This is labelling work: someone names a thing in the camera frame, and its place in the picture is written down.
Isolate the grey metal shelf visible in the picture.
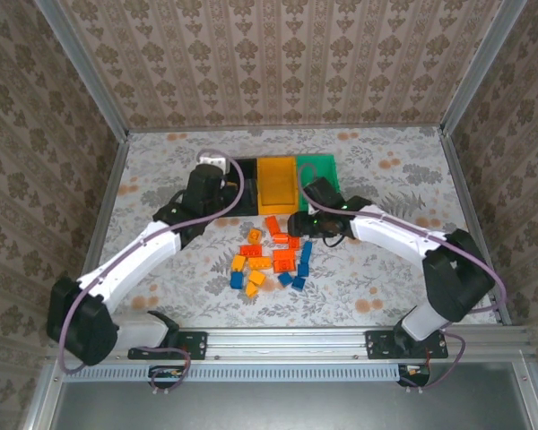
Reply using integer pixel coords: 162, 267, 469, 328
26, 362, 538, 430

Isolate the floral table cover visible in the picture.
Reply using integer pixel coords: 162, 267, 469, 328
96, 129, 499, 328

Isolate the thin black cable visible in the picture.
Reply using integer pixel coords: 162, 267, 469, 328
322, 230, 347, 249

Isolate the black plastic bin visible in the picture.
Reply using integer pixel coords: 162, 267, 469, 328
223, 156, 260, 217

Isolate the green plastic bin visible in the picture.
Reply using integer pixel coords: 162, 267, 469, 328
295, 153, 343, 211

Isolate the yellow plastic bin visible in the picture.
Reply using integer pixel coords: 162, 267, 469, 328
256, 155, 298, 217

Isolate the aluminium cross rail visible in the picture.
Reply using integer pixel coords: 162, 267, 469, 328
127, 125, 445, 134

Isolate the aluminium side rail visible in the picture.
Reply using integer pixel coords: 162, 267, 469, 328
438, 127, 513, 326
82, 133, 131, 281

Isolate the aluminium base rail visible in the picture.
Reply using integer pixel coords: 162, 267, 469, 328
48, 325, 537, 365

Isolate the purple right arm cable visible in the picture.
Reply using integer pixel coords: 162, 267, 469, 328
297, 161, 508, 314

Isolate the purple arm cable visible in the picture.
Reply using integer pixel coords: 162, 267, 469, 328
297, 161, 508, 314
57, 149, 247, 375

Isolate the aluminium frame post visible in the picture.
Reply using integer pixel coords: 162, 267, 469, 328
34, 0, 131, 142
439, 0, 529, 138

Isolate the grey slotted cable duct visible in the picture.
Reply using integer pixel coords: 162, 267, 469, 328
65, 361, 403, 383

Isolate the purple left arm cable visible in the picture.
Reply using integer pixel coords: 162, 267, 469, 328
57, 149, 247, 375

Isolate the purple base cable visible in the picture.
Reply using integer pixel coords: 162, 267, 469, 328
398, 329, 467, 391
150, 347, 192, 396

